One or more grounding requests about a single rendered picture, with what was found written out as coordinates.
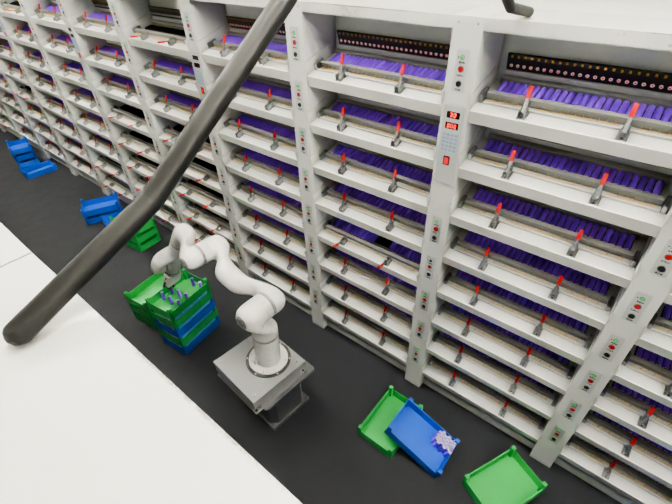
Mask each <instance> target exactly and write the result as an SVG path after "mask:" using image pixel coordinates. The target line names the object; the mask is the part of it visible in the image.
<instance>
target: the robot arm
mask: <svg viewBox="0 0 672 504"><path fill-rule="evenodd" d="M195 238H196V233H195V230H194V229H193V228H192V227H191V226H190V225H188V224H185V223H180V224H178V225H177V226H176V227H175V228H174V230H173V232H172V236H171V239H170V243H169V246H167V247H166V248H164V249H162V250H161V251H159V252H158V253H157V254H156V255H155V256H154V257H153V259H152V261H151V270H152V272H153V273H154V274H162V273H164V276H163V288H166V287H167V288H168V289H170V290H171V289H172V286H173V287H175V283H176V282H177V281H179V280H180V279H181V271H180V267H181V264H182V266H183V267H185V268H186V269H189V270H193V269H197V268H199V267H201V266H203V265H204V264H206V263H208V262H209V261H211V260H217V264H216V267H215V276H216V278H217V279H218V281H219V282H220V283H221V284H222V285H223V286H224V287H226V288H227V289H228V290H229V291H231V292H233V293H235V294H240V295H252V296H254V297H252V298H251V299H250V300H248V301H247V302H245V303H244V304H243V305H242V306H240V307H239V309H238V310H237V312H236V322H237V324H238V325H239V326H240V327H241V328H243V329H244V330H246V331H248V332H251V333H252V337H253V344H254V349H253V350H252V351H251V353H250V355H249V365H250V367H251V368H252V369H253V370H254V371H255V372H257V373H259V374H263V375H270V374H274V373H276V372H278V371H280V370H281V369H282V368H283V367H284V366H285V365H286V363H287V360H288V353H287V351H286V349H285V348H284V347H283V346H282V345H281V344H279V332H278V326H277V323H276V321H275V320H274V319H273V318H272V317H273V316H274V315H275V314H277V313H278V312H279V311H280V310H282V308H283V307H284V305H285V296H284V294H283V293H282V291H281V290H279V289H278V288H277V287H275V286H273V285H270V284H267V283H264V282H261V281H257V280H254V279H252V278H250V277H248V276H246V275H245V274H244V273H243V272H242V271H241V270H240V269H239V268H238V267H236V266H235V265H234V264H233V262H232V261H231V259H230V254H229V243H228V241H227V240H226V239H225V238H224V237H222V236H220V235H213V236H210V237H208V238H206V239H204V240H202V241H200V242H198V243H197V244H195V245H193V244H194V242H195Z"/></svg>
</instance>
